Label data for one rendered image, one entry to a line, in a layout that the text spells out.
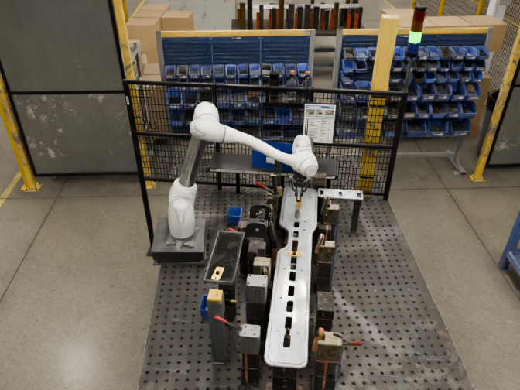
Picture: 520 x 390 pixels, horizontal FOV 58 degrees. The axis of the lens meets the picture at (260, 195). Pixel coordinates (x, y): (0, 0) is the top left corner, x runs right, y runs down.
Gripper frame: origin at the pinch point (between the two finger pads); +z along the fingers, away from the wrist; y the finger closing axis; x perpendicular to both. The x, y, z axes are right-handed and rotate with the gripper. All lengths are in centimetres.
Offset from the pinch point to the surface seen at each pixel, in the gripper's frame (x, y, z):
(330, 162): 49, 20, 4
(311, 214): -9.6, 8.4, 6.5
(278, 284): -70, -7, 6
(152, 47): 376, -216, 32
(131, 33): 374, -240, 14
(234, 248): -63, -30, -10
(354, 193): 16.3, 35.3, 6.5
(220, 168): 33, -55, 4
